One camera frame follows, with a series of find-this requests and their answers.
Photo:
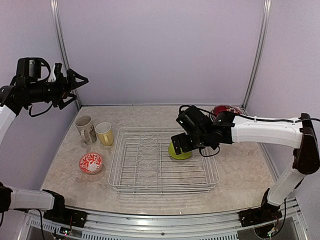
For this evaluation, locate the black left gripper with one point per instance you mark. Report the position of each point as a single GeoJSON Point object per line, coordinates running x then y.
{"type": "Point", "coordinates": [64, 88]}

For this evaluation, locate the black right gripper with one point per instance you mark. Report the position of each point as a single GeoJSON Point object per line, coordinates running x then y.
{"type": "Point", "coordinates": [185, 147]}

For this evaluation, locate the lime green bowl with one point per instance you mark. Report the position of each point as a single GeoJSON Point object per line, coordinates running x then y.
{"type": "Point", "coordinates": [182, 156]}

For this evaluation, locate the tall white patterned mug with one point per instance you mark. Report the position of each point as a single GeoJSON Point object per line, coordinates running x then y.
{"type": "Point", "coordinates": [86, 129]}

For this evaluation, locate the dark brown small dish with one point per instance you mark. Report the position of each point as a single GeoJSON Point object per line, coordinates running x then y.
{"type": "Point", "coordinates": [225, 108]}

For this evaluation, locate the pale yellow mug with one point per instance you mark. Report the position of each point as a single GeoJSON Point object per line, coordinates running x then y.
{"type": "Point", "coordinates": [104, 133]}

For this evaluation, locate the white red patterned bowl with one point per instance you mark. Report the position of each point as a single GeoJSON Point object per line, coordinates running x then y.
{"type": "Point", "coordinates": [91, 163]}

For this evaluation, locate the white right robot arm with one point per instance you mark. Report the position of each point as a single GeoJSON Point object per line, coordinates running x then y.
{"type": "Point", "coordinates": [298, 133]}

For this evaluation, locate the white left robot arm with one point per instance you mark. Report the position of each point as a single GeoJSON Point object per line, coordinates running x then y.
{"type": "Point", "coordinates": [26, 140]}

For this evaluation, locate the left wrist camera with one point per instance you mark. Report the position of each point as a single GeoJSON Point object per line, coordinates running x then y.
{"type": "Point", "coordinates": [55, 71]}

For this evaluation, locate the white wire dish rack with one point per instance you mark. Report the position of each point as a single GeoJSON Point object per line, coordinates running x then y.
{"type": "Point", "coordinates": [141, 165]}

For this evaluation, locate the left aluminium corner post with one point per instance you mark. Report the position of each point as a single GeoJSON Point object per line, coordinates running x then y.
{"type": "Point", "coordinates": [55, 11]}

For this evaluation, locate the aluminium corner post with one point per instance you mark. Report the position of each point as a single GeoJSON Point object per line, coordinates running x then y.
{"type": "Point", "coordinates": [55, 11]}
{"type": "Point", "coordinates": [258, 53]}

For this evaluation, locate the aluminium front rail frame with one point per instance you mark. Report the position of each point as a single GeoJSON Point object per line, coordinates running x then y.
{"type": "Point", "coordinates": [226, 225]}

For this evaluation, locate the right aluminium corner post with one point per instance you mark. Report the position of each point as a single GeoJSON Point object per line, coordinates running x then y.
{"type": "Point", "coordinates": [258, 53]}

